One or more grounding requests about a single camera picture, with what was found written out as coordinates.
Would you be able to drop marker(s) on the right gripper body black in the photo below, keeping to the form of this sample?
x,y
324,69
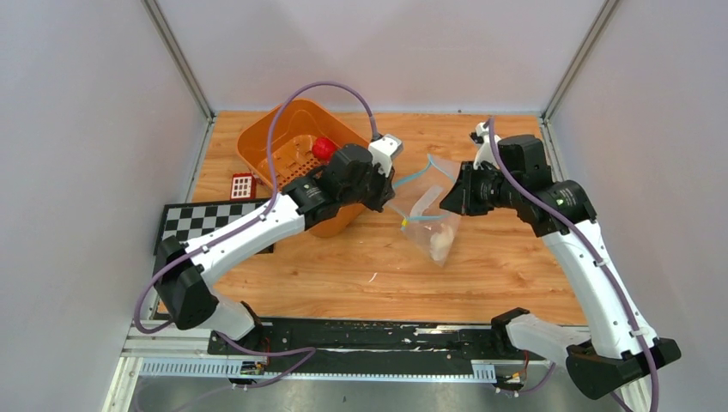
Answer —
x,y
482,190

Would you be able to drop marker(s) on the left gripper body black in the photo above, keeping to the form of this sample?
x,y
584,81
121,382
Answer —
x,y
372,190

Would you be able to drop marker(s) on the clear zip top bag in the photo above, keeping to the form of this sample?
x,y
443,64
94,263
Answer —
x,y
417,199

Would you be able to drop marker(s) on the red toy apple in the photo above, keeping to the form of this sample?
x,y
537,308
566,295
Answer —
x,y
323,148

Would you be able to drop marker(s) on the white toy mushroom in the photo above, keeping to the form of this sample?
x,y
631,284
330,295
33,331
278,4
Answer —
x,y
441,243

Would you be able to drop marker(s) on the orange plastic basket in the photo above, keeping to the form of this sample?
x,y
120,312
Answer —
x,y
299,126

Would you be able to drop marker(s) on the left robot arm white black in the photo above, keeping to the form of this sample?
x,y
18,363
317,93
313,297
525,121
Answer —
x,y
186,272

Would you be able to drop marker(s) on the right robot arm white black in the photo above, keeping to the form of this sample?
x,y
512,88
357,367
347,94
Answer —
x,y
619,346

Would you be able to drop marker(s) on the red white grid block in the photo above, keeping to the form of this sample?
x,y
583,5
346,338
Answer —
x,y
243,186

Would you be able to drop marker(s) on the black white checkerboard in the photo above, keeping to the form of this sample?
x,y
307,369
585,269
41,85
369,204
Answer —
x,y
187,221

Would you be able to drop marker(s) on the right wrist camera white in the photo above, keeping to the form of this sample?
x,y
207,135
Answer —
x,y
482,137

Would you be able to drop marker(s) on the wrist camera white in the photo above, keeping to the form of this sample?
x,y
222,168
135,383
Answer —
x,y
482,137
384,151

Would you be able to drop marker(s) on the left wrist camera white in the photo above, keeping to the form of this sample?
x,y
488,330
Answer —
x,y
384,151

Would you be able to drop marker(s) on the right aluminium frame post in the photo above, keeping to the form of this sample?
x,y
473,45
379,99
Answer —
x,y
586,45

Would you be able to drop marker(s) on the aluminium frame post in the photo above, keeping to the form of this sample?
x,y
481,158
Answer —
x,y
174,49
586,45

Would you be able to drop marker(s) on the black mounting base plate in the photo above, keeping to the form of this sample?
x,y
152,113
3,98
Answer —
x,y
361,348

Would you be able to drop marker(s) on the left aluminium frame post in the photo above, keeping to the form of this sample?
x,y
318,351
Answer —
x,y
174,49

